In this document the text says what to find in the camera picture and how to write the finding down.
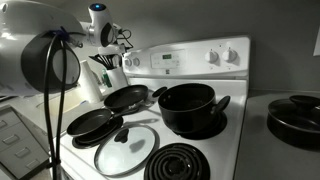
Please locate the grey drawer cabinet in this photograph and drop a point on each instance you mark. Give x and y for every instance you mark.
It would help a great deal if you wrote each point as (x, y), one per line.
(18, 143)

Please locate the cream kitchen sink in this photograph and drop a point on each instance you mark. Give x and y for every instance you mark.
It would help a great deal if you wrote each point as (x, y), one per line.
(71, 100)

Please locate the black stock pot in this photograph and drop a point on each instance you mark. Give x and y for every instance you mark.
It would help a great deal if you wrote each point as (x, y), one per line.
(190, 110)

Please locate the black spatula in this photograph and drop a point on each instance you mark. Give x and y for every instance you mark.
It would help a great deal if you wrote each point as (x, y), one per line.
(96, 60)

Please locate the glass pot lid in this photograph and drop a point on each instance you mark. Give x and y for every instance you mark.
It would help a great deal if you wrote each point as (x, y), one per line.
(128, 151)

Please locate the white utensil crock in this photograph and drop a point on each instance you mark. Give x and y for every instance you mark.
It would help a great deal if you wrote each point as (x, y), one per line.
(117, 80)

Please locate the white electric stove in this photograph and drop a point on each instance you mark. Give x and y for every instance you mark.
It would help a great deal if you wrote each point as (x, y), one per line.
(230, 146)

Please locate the green dish soap bottle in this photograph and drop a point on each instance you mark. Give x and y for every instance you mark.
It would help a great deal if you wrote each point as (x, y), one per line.
(106, 79)

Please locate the black frying pan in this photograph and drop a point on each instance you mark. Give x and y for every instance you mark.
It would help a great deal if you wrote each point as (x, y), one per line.
(88, 121)
(126, 96)

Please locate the black frying pan rear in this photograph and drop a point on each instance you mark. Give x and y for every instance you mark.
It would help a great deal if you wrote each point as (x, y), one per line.
(126, 96)

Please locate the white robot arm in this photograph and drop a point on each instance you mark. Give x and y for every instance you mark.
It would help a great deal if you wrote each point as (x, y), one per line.
(30, 20)

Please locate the black frying pan front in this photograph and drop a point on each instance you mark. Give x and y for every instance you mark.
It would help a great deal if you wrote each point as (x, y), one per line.
(88, 121)

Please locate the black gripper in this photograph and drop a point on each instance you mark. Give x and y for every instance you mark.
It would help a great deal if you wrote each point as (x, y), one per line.
(120, 39)

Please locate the white paper towel roll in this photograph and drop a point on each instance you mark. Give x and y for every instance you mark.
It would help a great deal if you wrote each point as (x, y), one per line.
(90, 86)

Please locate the metal whisk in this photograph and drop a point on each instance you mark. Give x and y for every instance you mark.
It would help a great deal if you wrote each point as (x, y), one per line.
(116, 61)

